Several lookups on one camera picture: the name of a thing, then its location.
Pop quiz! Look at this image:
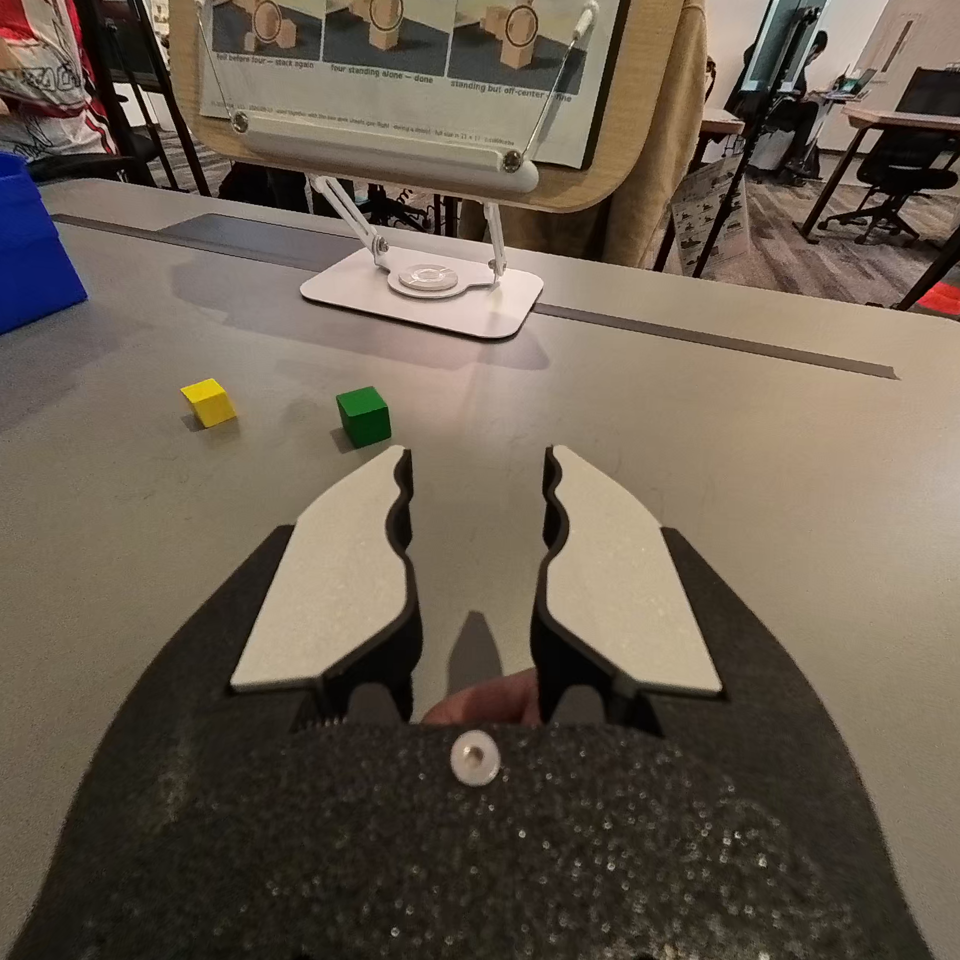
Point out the person's right hand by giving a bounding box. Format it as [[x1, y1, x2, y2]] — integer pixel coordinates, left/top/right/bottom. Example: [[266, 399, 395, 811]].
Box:
[[423, 671, 541, 726]]

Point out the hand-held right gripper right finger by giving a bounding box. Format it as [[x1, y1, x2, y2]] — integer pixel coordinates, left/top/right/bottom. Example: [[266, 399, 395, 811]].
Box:
[[530, 444, 725, 727]]

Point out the black tag board stand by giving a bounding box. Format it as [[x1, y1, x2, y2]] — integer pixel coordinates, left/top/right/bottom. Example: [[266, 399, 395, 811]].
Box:
[[75, 0, 213, 198]]

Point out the printed leaflet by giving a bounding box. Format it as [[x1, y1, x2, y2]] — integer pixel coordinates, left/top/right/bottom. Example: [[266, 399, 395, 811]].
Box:
[[669, 157, 753, 275]]

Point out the large display screen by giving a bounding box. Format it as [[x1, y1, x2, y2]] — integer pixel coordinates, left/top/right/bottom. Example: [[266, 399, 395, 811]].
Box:
[[738, 0, 830, 95]]

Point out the wooden office desk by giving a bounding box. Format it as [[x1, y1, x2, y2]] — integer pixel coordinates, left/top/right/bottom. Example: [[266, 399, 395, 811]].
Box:
[[798, 105, 960, 241]]

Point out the small green wooden cube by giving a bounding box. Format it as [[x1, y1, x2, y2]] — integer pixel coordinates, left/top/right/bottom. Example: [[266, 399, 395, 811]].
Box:
[[335, 386, 393, 450]]

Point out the black tripod stand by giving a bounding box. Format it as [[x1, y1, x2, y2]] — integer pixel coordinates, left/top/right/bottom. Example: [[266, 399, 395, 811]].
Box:
[[652, 0, 834, 275]]

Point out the blue plastic bin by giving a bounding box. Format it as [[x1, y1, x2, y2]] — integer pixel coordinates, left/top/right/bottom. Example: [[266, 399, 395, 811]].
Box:
[[0, 150, 90, 336]]

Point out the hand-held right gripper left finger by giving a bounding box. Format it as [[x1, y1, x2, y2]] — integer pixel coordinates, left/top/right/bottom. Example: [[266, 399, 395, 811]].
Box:
[[228, 444, 425, 725]]

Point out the small yellow wooden cube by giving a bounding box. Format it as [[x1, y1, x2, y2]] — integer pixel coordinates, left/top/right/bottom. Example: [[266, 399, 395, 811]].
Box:
[[180, 378, 238, 430]]

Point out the black office chair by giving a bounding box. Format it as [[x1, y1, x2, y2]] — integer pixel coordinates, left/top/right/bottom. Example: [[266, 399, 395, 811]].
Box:
[[817, 123, 960, 249]]

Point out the printed instruction sheet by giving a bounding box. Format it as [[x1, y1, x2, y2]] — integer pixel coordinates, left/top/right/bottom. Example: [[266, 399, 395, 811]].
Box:
[[198, 0, 631, 170]]

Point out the beige coat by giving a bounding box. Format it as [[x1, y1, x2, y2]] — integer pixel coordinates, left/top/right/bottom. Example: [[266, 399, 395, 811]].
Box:
[[459, 0, 710, 269]]

